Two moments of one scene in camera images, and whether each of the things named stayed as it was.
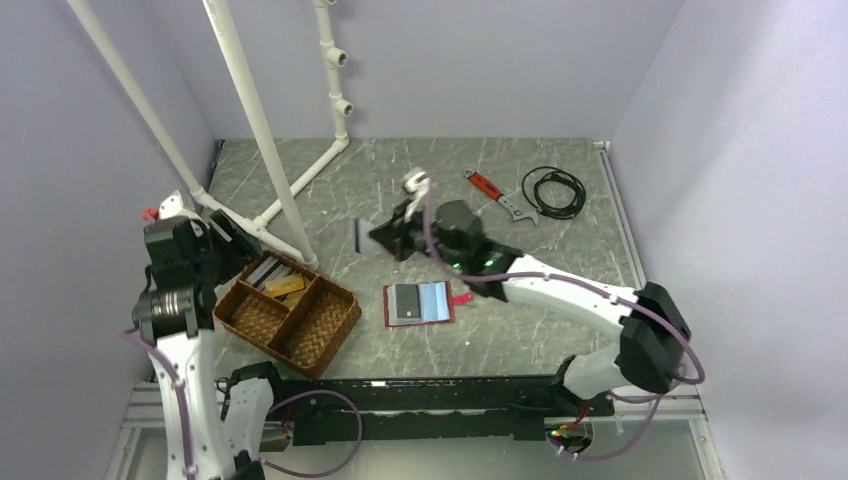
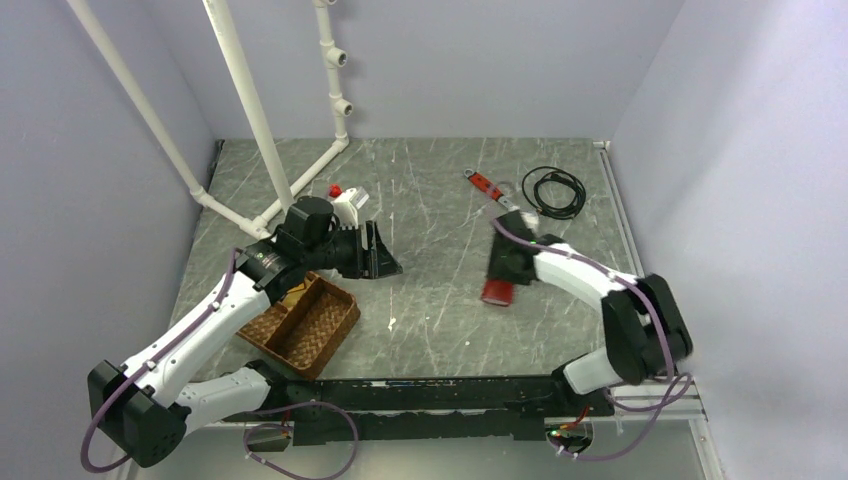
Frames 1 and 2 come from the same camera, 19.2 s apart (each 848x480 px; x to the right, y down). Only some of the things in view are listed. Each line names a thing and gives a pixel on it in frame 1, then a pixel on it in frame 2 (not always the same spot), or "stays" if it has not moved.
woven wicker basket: [289, 311] stays
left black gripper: [241, 249] → [378, 260]
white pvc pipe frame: [303, 252] stays
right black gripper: [395, 235] → [496, 270]
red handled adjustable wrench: [493, 191] stays
